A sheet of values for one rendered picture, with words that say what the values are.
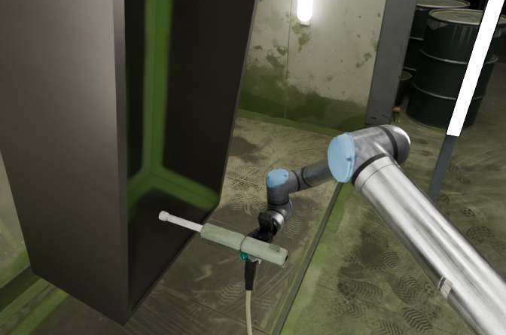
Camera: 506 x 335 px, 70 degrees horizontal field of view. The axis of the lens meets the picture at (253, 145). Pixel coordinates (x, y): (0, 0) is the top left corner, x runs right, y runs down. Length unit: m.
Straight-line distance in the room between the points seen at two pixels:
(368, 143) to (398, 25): 1.83
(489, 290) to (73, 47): 0.82
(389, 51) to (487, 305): 2.13
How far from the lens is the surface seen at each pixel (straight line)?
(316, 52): 2.82
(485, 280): 0.79
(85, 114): 0.75
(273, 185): 1.41
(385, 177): 0.86
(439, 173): 2.11
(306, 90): 2.93
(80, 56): 0.69
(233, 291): 1.78
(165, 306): 1.77
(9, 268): 1.96
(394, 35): 2.69
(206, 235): 1.29
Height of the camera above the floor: 1.46
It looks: 31 degrees down
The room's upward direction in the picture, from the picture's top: straight up
